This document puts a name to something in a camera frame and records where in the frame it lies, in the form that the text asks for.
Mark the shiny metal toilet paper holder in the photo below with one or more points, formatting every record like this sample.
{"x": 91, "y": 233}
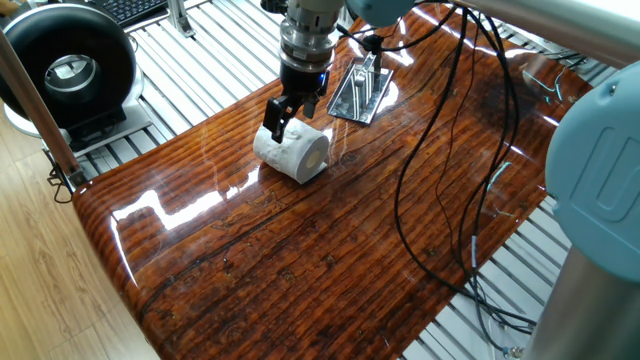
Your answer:
{"x": 362, "y": 100}

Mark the black round object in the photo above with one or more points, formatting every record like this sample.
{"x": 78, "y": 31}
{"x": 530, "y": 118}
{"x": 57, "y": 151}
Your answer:
{"x": 272, "y": 5}

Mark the black keyboard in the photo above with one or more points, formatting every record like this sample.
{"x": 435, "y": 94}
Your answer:
{"x": 130, "y": 10}

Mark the white toilet paper roll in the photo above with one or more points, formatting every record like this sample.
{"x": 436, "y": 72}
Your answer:
{"x": 300, "y": 155}

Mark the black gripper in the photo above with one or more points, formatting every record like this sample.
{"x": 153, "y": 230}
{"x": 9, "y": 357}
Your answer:
{"x": 305, "y": 84}

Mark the small aluminium bracket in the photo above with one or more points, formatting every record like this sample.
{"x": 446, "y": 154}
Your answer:
{"x": 177, "y": 17}

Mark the glossy wood-grain table mat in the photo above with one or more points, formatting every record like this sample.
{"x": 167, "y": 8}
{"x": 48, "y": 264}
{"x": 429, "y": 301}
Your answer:
{"x": 300, "y": 250}

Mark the silver and light-blue robot arm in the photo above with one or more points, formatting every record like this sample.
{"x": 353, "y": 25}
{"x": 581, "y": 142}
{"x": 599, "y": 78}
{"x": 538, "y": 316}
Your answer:
{"x": 600, "y": 175}

